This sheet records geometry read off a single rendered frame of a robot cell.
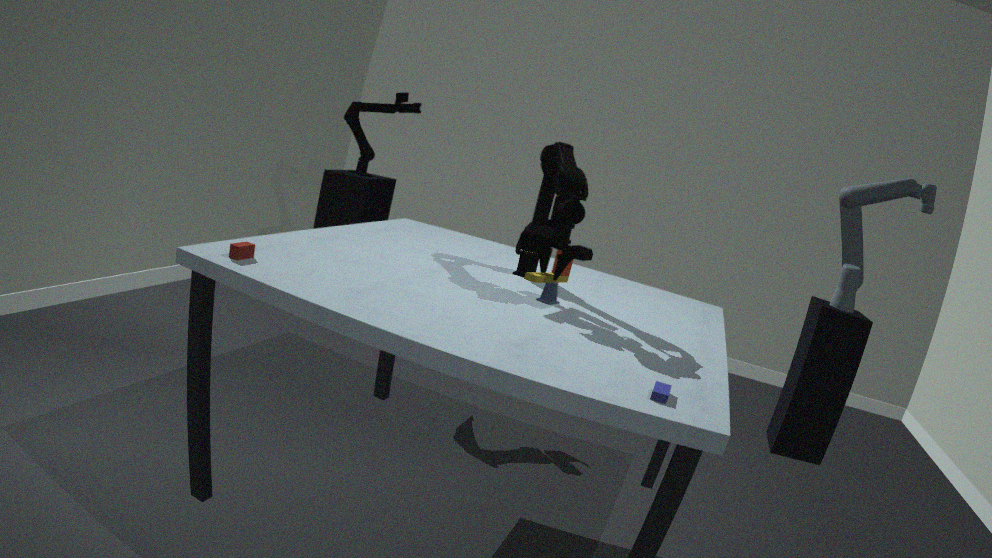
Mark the small red-brown block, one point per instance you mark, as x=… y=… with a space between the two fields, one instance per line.
x=242 y=251

